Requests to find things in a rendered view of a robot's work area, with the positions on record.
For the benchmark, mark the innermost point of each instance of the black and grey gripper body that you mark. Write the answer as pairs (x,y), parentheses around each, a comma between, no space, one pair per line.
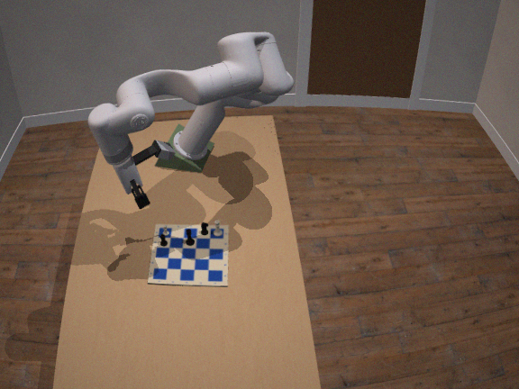
(127,171)

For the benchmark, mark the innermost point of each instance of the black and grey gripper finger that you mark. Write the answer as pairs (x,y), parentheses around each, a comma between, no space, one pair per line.
(141,202)

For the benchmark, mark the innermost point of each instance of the blue and white chessboard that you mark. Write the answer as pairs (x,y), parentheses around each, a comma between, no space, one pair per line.
(203,264)

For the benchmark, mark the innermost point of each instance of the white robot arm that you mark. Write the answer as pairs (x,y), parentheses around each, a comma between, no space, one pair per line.
(211,87)

